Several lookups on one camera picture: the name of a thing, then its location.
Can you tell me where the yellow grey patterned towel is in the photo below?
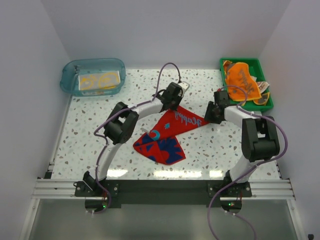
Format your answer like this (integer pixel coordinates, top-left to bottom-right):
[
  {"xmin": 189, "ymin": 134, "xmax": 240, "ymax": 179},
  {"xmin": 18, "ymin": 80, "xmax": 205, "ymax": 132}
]
[{"xmin": 78, "ymin": 71, "xmax": 121, "ymax": 91}]

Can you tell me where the red patterned towel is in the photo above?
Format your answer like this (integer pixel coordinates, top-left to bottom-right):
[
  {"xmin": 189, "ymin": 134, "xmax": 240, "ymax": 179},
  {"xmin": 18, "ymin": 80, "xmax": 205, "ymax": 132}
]
[{"xmin": 133, "ymin": 106, "xmax": 208, "ymax": 166}]

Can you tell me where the teal transparent plastic bin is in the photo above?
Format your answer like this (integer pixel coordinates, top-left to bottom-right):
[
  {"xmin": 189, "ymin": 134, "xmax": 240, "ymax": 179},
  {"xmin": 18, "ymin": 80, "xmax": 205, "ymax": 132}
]
[{"xmin": 59, "ymin": 58, "xmax": 126, "ymax": 97}]

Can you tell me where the green plastic crate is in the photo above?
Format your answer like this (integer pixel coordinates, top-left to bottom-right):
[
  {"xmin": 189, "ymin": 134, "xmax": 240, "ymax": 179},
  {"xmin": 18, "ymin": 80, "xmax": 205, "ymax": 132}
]
[{"xmin": 219, "ymin": 57, "xmax": 274, "ymax": 113}]

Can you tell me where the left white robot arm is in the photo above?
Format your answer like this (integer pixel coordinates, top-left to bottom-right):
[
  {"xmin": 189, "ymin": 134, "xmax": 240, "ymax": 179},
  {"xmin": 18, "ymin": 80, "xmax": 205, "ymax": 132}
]
[{"xmin": 82, "ymin": 81, "xmax": 190, "ymax": 197}]

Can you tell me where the black metal base rail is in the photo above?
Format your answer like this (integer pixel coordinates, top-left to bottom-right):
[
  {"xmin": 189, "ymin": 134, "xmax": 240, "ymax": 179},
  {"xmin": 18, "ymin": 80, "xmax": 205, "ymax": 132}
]
[{"xmin": 74, "ymin": 179, "xmax": 253, "ymax": 210}]

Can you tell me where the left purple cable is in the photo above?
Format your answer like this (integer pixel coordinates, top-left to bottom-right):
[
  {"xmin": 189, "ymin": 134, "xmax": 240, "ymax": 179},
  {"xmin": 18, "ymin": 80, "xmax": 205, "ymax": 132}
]
[{"xmin": 86, "ymin": 62, "xmax": 182, "ymax": 216}]

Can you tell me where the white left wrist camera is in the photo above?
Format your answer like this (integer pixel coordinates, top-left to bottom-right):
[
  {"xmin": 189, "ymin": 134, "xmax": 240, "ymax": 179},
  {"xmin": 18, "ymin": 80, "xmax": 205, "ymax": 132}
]
[{"xmin": 179, "ymin": 81, "xmax": 190, "ymax": 92}]

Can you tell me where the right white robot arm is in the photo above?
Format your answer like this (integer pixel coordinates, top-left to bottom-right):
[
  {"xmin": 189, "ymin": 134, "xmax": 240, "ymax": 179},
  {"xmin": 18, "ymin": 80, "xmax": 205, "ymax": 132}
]
[{"xmin": 204, "ymin": 90, "xmax": 280, "ymax": 197}]

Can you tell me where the orange patterned towel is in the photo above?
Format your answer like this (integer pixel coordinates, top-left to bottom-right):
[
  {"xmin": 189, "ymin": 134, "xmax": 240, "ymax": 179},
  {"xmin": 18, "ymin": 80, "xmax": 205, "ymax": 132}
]
[{"xmin": 222, "ymin": 60, "xmax": 261, "ymax": 102}]

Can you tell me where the aluminium frame rail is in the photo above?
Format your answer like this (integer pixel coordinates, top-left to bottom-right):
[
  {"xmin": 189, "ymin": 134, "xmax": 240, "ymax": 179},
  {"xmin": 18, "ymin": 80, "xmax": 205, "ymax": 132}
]
[{"xmin": 32, "ymin": 179, "xmax": 295, "ymax": 200}]

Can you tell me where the grey yellow-edged towel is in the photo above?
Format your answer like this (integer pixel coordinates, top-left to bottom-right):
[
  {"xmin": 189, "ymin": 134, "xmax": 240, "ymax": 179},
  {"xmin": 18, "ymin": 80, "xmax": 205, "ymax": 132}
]
[{"xmin": 253, "ymin": 81, "xmax": 270, "ymax": 106}]

